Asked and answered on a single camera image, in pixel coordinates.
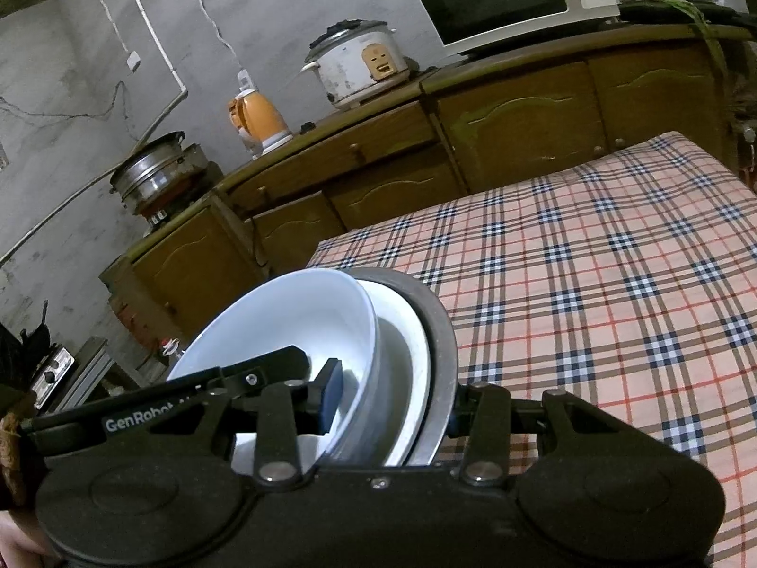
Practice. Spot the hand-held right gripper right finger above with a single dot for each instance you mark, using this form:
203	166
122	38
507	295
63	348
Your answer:
473	408

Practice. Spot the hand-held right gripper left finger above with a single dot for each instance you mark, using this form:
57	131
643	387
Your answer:
331	393

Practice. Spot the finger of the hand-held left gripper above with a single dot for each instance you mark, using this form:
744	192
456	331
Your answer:
278	367

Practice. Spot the white ceramic bowl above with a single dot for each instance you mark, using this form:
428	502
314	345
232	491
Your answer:
266	319

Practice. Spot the steel bowl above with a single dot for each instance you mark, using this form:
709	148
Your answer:
442	337

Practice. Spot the white plate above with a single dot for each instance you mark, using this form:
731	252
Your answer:
405	355

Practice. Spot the silver appliance with knobs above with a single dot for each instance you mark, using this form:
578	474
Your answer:
53	376

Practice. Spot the plaid tablecloth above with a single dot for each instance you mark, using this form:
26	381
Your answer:
591	284

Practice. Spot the steel steamer pot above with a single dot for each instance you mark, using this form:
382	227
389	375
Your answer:
151	171

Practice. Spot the orange electric kettle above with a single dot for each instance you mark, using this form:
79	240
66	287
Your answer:
263	118

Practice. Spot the brown wooden cabinet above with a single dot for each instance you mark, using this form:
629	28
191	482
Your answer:
520	124

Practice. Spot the white rice cooker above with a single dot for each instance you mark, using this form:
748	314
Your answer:
349	68

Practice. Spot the white microwave oven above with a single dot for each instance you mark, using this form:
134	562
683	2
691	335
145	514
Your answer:
485	0

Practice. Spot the green onions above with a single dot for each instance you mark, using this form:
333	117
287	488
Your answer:
707	29

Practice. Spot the dark tray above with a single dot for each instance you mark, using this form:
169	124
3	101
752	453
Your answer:
727	15

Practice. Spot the white wall power strip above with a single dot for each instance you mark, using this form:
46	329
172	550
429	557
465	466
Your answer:
243	80

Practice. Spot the small white switch box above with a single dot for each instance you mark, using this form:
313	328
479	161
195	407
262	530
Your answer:
133	61

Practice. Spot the white wall pipe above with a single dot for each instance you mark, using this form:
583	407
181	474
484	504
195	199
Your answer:
148	18

